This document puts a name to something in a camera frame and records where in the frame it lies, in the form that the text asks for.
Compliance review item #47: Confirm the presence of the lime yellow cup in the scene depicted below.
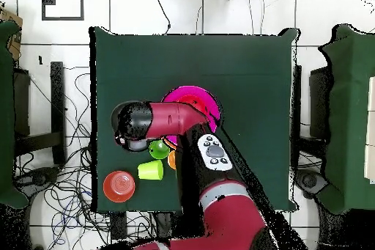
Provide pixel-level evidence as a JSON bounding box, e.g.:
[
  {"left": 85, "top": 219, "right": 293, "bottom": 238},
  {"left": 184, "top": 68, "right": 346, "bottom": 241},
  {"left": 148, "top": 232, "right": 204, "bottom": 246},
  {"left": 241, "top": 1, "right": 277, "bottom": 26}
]
[{"left": 137, "top": 159, "right": 164, "bottom": 181}]

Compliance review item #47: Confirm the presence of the red-orange bowl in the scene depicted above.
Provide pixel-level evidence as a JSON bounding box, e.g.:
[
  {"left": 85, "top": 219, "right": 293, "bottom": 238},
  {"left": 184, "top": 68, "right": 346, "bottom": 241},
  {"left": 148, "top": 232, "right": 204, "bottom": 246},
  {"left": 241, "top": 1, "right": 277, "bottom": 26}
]
[
  {"left": 102, "top": 170, "right": 136, "bottom": 203},
  {"left": 174, "top": 93, "right": 211, "bottom": 116}
]

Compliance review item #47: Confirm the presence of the large pink bowl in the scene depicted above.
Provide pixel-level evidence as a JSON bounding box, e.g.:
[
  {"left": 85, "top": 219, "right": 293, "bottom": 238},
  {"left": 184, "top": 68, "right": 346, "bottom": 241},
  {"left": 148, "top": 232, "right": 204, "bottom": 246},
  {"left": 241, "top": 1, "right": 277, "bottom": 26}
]
[{"left": 160, "top": 85, "right": 221, "bottom": 145}]

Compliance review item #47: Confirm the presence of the green cup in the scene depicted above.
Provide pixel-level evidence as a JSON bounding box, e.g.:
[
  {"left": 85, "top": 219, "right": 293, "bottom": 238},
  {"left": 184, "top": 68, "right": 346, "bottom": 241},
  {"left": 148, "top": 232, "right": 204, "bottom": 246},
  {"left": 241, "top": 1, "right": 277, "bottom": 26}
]
[{"left": 148, "top": 139, "right": 171, "bottom": 161}]

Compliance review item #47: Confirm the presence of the orange cup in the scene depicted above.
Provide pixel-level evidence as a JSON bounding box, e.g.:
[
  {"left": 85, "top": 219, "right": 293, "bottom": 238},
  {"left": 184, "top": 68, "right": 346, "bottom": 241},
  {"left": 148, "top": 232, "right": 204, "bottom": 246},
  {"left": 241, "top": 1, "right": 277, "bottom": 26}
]
[{"left": 167, "top": 150, "right": 177, "bottom": 171}]

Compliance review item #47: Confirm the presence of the black power strip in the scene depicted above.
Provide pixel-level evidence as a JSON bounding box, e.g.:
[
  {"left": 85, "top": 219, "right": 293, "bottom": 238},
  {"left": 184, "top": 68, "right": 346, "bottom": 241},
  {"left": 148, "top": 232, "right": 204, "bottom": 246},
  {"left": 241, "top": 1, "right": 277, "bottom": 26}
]
[{"left": 110, "top": 211, "right": 127, "bottom": 240}]

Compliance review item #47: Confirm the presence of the dark green tablecloth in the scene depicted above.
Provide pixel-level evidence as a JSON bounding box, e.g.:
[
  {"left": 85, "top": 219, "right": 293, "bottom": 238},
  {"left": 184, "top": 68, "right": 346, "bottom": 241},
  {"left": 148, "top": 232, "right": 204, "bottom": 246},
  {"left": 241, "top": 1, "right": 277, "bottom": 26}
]
[{"left": 89, "top": 26, "right": 300, "bottom": 213}]

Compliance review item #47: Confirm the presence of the green covered side table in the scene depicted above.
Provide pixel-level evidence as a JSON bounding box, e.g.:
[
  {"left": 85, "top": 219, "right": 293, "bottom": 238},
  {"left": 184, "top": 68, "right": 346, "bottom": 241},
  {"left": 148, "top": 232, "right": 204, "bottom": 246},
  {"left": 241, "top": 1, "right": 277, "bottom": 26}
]
[
  {"left": 319, "top": 23, "right": 375, "bottom": 216},
  {"left": 0, "top": 21, "right": 30, "bottom": 210}
]

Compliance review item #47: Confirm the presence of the cardboard box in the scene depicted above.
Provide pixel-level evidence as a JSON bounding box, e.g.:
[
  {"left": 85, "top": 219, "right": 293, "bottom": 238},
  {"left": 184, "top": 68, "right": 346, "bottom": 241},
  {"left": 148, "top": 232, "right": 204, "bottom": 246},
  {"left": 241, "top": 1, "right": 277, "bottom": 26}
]
[{"left": 0, "top": 9, "right": 23, "bottom": 61}]

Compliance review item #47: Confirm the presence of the tangle of floor cables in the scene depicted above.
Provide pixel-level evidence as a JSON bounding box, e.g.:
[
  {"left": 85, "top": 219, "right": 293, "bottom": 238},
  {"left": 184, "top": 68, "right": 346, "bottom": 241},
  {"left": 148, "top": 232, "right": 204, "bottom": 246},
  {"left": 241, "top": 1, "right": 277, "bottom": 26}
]
[{"left": 12, "top": 66, "right": 156, "bottom": 248}]

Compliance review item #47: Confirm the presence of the black stand frame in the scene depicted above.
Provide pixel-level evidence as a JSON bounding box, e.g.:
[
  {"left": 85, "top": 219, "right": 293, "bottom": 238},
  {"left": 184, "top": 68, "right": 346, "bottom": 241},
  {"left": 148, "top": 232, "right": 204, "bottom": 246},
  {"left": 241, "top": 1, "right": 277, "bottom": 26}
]
[{"left": 14, "top": 61, "right": 67, "bottom": 166}]

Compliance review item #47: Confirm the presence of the grey pedestal foot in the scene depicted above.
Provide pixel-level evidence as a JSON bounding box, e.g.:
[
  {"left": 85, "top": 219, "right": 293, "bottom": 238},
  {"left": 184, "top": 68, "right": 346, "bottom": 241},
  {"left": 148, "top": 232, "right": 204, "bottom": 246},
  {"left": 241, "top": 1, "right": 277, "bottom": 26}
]
[
  {"left": 294, "top": 169, "right": 329, "bottom": 201},
  {"left": 17, "top": 166, "right": 61, "bottom": 195}
]

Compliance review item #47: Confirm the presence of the blue cable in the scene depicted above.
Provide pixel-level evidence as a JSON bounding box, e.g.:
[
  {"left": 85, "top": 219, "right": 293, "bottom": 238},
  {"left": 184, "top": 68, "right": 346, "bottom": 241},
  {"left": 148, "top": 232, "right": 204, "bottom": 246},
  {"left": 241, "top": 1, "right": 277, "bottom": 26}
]
[{"left": 51, "top": 191, "right": 92, "bottom": 246}]

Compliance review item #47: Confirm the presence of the black floor cable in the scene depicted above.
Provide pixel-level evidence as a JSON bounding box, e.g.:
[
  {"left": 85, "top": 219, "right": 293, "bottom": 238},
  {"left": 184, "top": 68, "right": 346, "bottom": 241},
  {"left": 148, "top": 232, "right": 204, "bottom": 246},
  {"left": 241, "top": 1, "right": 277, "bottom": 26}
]
[{"left": 154, "top": 0, "right": 171, "bottom": 34}]

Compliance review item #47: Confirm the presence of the black square floor frame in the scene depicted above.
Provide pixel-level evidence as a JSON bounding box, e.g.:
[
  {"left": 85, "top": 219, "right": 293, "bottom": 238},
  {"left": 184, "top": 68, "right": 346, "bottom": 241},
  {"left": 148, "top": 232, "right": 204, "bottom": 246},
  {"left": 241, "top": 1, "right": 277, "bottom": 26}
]
[{"left": 41, "top": 0, "right": 85, "bottom": 21}]

